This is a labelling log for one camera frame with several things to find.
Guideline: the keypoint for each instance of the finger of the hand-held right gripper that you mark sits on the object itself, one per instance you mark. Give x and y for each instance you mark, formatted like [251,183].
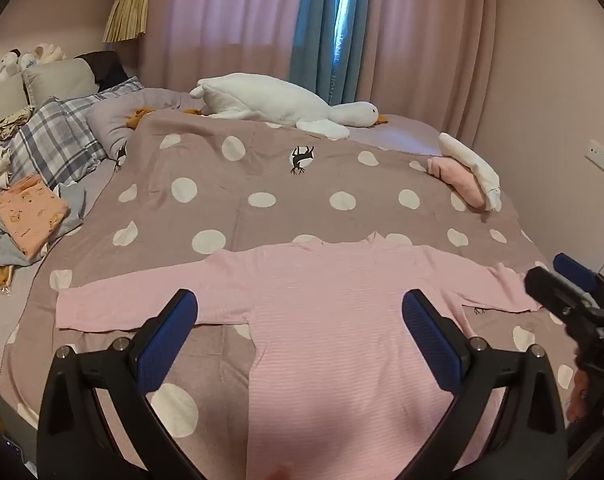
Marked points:
[551,290]
[574,270]

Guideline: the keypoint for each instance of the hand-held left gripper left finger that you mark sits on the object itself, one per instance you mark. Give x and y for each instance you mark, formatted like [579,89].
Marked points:
[169,340]

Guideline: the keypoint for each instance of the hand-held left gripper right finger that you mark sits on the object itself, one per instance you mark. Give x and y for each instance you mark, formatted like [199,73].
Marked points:
[429,340]

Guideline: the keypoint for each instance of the pink striped long-sleeve shirt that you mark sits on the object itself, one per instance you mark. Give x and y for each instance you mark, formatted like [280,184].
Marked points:
[332,320]

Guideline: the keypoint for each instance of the person's right forearm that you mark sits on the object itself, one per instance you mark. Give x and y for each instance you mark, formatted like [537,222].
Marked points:
[577,395]

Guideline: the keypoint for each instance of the folded orange printed clothes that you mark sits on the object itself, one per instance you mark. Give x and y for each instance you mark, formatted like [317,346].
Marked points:
[29,212]

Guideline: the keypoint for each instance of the folded white cloth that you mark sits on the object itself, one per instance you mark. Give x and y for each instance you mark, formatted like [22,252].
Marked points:
[474,165]

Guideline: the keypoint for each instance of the folded pink cloth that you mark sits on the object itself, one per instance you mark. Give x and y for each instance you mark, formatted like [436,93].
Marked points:
[456,177]

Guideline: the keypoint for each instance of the mauve polka-dot blanket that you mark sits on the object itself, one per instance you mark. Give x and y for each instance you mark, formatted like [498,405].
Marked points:
[282,175]

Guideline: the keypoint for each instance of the grey pillow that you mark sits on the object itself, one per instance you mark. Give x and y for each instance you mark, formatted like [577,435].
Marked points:
[112,110]

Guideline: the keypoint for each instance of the white goose plush toy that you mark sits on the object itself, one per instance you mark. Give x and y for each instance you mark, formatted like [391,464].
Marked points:
[272,97]

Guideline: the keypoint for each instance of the cream patterned cloth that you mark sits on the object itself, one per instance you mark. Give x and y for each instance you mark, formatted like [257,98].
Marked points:
[12,122]

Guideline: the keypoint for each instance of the pink curtain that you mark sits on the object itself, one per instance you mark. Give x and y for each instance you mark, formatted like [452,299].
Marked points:
[222,15]
[431,35]

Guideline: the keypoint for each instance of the dark clothing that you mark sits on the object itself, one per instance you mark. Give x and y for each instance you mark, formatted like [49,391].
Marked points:
[104,67]

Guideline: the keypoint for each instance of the beige headboard cushion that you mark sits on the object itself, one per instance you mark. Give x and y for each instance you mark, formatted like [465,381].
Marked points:
[57,80]
[2,105]

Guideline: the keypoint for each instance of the group of plush toys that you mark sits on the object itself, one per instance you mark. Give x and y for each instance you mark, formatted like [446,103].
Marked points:
[27,57]

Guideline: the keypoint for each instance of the blue curtain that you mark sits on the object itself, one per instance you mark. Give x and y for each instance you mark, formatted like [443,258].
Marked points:
[327,35]

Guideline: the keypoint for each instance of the shelf with yellow fringe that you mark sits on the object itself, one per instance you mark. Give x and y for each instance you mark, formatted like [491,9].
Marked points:
[127,12]

